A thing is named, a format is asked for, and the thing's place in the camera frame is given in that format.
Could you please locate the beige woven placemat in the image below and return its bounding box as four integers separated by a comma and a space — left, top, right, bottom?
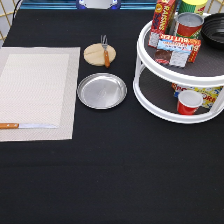
0, 47, 80, 142

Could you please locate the black bowl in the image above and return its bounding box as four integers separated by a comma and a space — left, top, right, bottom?
201, 13, 224, 50

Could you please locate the knife with wooden handle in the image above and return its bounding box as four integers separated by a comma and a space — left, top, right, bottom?
0, 123, 57, 129

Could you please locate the green yellow canister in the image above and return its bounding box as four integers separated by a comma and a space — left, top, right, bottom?
178, 0, 208, 15

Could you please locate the red butter box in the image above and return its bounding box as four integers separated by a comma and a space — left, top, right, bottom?
154, 34, 201, 68

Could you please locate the red raisins box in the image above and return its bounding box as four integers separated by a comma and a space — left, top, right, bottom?
148, 0, 177, 48

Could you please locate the white two-tier turntable rack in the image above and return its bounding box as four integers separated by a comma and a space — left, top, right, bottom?
133, 22, 224, 124

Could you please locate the round silver metal plate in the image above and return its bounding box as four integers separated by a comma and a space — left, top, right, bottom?
77, 73, 127, 109

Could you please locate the fork with wooden handle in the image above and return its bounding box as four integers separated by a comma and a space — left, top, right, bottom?
101, 35, 110, 68

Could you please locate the red tin can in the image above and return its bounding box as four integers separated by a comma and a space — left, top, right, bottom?
174, 12, 204, 39

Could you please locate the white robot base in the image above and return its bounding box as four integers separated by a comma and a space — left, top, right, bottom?
76, 0, 121, 9

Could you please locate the round wooden coaster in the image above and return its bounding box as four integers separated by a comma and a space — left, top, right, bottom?
84, 43, 116, 66

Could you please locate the yellow popcorn box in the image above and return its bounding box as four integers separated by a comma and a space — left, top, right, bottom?
172, 83, 223, 109

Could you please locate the red cup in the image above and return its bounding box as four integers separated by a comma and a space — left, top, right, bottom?
177, 90, 203, 115

